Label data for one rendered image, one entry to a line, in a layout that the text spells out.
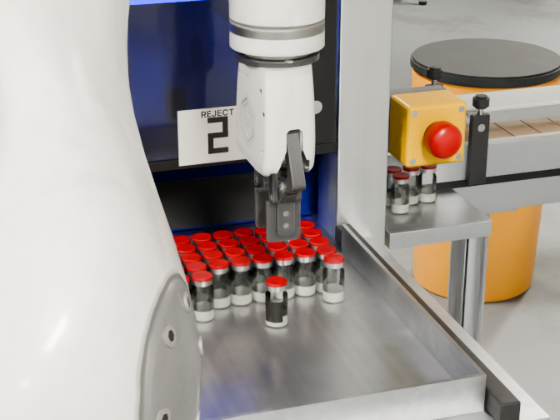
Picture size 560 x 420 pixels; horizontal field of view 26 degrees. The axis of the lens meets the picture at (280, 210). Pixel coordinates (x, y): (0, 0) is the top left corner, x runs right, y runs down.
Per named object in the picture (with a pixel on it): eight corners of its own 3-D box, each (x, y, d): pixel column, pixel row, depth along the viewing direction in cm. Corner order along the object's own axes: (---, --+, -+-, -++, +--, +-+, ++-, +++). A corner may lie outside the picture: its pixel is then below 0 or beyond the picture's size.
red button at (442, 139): (417, 152, 136) (418, 117, 134) (449, 148, 137) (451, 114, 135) (431, 162, 132) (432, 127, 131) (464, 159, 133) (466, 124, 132)
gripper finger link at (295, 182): (277, 98, 107) (266, 136, 112) (299, 170, 103) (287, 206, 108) (289, 97, 107) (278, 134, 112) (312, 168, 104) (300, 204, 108)
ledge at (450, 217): (346, 206, 151) (346, 191, 150) (441, 194, 155) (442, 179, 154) (389, 249, 139) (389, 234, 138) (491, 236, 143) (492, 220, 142)
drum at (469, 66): (541, 316, 310) (562, 82, 287) (391, 300, 319) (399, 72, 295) (547, 255, 345) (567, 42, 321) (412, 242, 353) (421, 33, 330)
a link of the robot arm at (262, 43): (217, 9, 109) (217, 42, 110) (244, 32, 101) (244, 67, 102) (305, 3, 111) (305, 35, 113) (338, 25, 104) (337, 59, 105)
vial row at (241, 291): (162, 307, 121) (160, 265, 119) (332, 283, 126) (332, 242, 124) (167, 317, 119) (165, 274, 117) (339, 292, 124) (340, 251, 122)
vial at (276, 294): (262, 319, 118) (262, 279, 117) (283, 316, 119) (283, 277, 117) (268, 329, 116) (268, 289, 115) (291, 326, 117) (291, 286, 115)
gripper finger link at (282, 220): (264, 172, 110) (265, 240, 112) (275, 184, 107) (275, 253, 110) (297, 168, 111) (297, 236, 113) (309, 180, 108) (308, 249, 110)
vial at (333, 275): (319, 295, 123) (319, 254, 121) (339, 292, 124) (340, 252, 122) (326, 305, 121) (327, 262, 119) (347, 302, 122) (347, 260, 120)
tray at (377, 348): (109, 284, 126) (107, 253, 125) (344, 253, 133) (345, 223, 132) (186, 463, 96) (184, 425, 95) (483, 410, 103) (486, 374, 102)
